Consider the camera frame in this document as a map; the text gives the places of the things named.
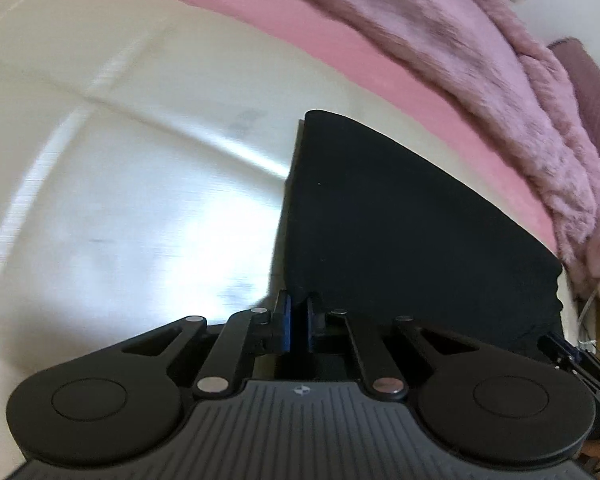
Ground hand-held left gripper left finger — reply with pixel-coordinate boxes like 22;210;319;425
116;290;293;402

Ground black pants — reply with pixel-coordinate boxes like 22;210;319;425
272;109;566;358

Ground mauve quilted headboard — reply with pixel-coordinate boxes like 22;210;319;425
547;37;600;161

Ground white cable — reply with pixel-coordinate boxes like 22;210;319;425
577;292;600;347

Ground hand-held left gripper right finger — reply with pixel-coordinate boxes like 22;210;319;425
306;296;487;402

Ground pink bed sheet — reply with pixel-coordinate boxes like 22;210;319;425
130;0;558;256

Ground pink fluffy blanket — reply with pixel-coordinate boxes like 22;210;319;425
245;0;600;321

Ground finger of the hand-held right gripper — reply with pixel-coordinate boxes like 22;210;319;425
537;332;600;392

